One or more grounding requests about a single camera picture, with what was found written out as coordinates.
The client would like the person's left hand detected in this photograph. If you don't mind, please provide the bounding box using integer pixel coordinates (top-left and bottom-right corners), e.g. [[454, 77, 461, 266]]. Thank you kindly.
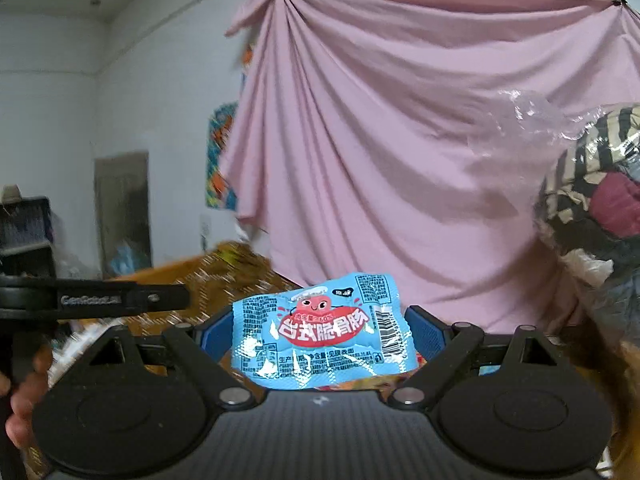
[[1, 344, 53, 450]]

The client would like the pink hanging curtain cloth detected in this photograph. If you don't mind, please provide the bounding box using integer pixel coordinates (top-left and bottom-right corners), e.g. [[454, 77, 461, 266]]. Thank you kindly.
[[220, 0, 639, 333]]

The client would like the colourful wall poster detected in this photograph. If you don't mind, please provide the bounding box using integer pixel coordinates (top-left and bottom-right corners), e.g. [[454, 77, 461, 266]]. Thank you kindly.
[[205, 44, 254, 213]]

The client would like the blue sausage snack packet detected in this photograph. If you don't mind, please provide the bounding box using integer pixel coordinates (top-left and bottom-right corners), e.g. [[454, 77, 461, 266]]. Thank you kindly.
[[230, 273, 419, 390]]

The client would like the plastic bag of clothes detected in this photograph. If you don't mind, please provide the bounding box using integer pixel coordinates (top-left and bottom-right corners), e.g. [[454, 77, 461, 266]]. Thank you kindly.
[[482, 90, 639, 344]]

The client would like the grey door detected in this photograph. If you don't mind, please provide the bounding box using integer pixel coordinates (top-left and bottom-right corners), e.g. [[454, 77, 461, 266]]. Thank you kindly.
[[94, 152, 152, 278]]

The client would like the brown PF patterned quilt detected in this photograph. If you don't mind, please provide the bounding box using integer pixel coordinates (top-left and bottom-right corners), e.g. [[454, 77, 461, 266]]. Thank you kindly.
[[48, 242, 299, 385]]

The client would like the wooden bed frame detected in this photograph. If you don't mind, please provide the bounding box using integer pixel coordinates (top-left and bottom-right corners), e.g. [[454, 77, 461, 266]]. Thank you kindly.
[[110, 255, 204, 285]]

